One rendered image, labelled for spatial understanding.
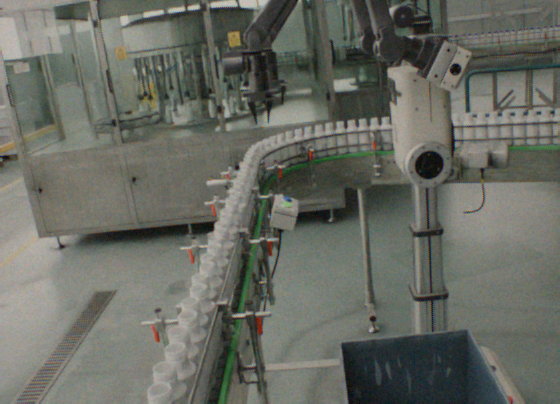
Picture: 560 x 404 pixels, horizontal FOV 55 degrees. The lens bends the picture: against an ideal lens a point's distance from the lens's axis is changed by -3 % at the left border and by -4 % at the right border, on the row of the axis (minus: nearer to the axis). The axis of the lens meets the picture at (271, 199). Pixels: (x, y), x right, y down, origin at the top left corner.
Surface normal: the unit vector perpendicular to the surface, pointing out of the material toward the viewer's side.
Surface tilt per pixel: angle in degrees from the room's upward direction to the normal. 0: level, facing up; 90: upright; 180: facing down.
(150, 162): 90
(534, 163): 90
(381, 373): 90
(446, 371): 90
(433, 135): 101
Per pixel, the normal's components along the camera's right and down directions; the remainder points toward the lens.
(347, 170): 0.06, 0.28
